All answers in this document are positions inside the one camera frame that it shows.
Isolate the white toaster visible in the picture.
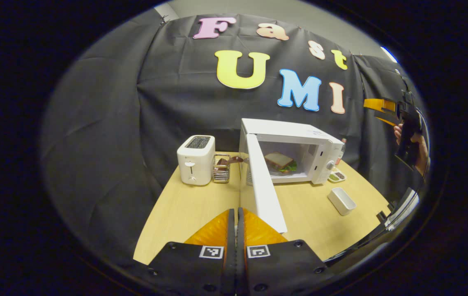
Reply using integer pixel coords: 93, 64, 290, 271
177, 135, 216, 186

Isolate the black backdrop cloth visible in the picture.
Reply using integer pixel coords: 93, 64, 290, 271
41, 8, 429, 264

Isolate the sandwich with lettuce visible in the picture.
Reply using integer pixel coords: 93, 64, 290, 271
264, 152, 298, 173

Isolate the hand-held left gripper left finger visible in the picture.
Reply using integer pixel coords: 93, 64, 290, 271
148, 209, 236, 296

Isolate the white microwave oven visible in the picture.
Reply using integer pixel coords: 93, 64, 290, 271
239, 118, 344, 234

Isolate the brown utensil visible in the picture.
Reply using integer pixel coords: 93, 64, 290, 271
217, 155, 245, 166

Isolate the small white rectangular tray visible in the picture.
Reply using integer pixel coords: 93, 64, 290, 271
327, 187, 357, 216

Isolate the white divided dish with beans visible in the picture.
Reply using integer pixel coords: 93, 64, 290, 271
327, 167, 346, 184

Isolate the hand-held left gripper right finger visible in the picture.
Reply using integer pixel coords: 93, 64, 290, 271
236, 208, 335, 296

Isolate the metal wire basket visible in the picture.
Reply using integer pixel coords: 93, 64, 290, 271
212, 154, 231, 184

